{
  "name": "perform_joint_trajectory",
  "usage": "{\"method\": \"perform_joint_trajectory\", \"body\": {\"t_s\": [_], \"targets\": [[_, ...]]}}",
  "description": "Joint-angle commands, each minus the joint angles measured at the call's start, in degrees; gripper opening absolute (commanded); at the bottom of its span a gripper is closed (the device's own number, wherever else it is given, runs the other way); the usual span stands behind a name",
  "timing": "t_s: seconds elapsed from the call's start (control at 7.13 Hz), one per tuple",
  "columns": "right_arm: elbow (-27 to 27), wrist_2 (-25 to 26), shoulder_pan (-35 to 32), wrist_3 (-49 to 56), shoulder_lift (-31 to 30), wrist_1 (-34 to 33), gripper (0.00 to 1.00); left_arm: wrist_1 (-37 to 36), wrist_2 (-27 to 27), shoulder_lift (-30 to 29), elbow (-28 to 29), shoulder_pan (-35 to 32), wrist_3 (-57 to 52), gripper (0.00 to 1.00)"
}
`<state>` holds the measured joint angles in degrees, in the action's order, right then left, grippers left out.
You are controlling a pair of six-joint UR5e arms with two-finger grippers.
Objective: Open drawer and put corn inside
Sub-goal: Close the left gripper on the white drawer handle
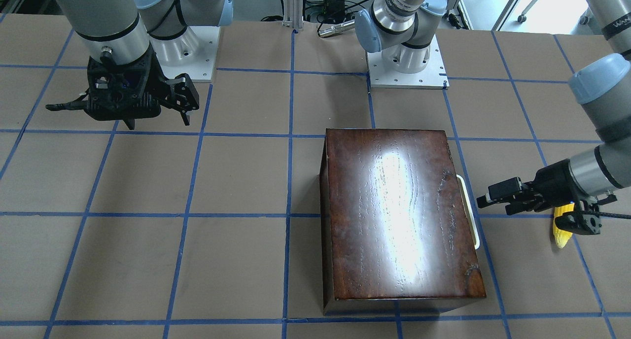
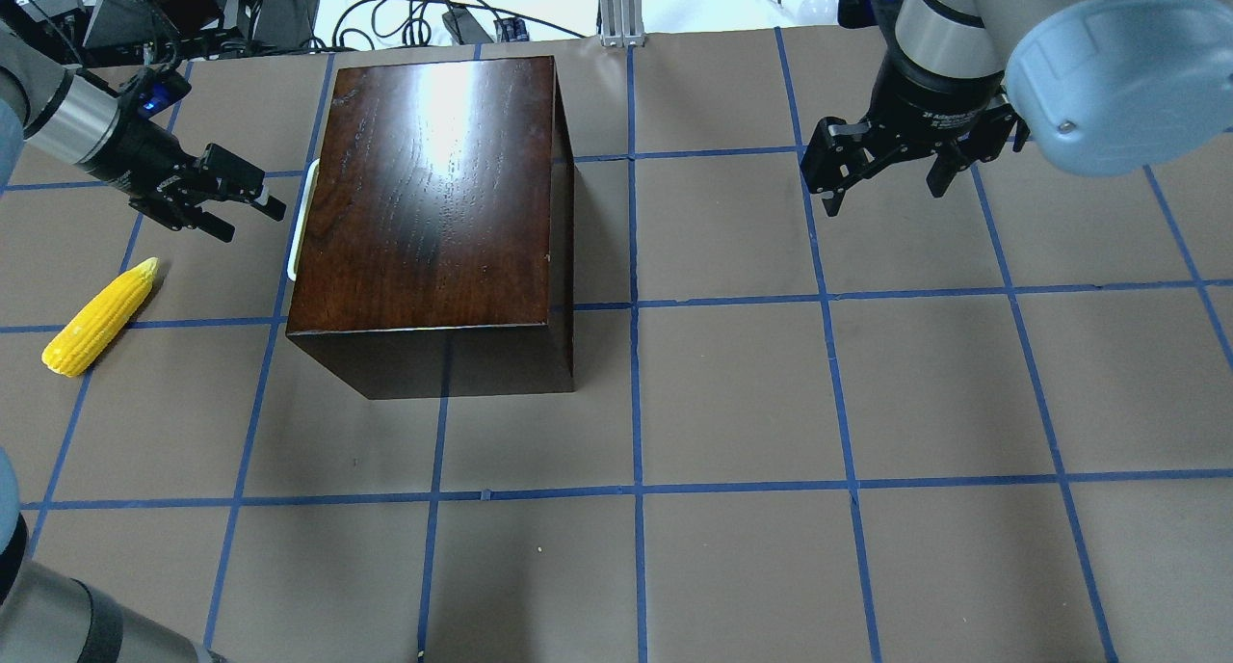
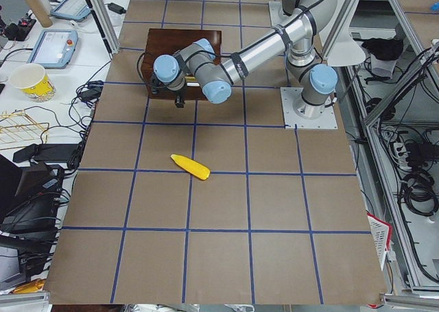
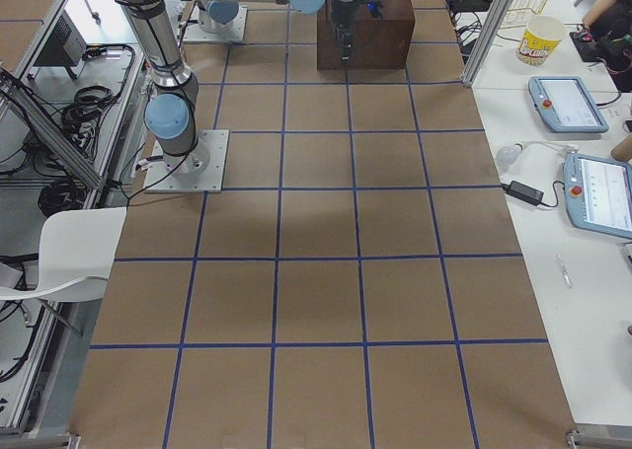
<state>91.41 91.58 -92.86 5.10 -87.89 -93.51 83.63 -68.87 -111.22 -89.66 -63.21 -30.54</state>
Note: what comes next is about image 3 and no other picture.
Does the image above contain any yellow corn cob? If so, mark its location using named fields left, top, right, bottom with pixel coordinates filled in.
left=171, top=154, right=211, bottom=180

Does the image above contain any black power strip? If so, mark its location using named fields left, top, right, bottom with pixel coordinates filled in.
left=12, top=143, right=80, bottom=163

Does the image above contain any yellow white paper cup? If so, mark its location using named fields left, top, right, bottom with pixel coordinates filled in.
left=9, top=63, right=56, bottom=102

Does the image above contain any wooden drawer with white handle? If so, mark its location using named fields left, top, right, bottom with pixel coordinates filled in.
left=147, top=77, right=207, bottom=100

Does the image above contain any dark wooden drawer cabinet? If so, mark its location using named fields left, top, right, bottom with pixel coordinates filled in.
left=138, top=29, right=222, bottom=89

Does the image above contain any red white plastic basket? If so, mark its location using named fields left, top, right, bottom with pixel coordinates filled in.
left=367, top=213, right=392, bottom=269

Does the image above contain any cardboard tube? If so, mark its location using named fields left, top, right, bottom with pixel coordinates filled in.
left=25, top=0, right=53, bottom=28

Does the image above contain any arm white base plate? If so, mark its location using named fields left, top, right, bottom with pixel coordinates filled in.
left=268, top=1, right=292, bottom=27
left=281, top=87, right=337, bottom=130

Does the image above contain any teach pendant far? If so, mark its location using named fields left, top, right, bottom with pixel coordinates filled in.
left=51, top=0, right=91, bottom=22

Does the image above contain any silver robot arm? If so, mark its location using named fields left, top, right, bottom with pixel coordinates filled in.
left=153, top=0, right=337, bottom=104

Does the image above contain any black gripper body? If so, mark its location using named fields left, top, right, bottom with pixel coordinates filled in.
left=149, top=73, right=170, bottom=93

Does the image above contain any gold wire rack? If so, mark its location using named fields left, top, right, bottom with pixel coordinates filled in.
left=1, top=110, right=49, bottom=150

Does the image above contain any teach pendant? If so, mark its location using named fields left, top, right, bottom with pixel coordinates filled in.
left=51, top=0, right=91, bottom=22
left=27, top=29, right=79, bottom=69

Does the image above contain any teach pendant near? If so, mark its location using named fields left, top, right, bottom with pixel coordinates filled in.
left=27, top=29, right=79, bottom=69

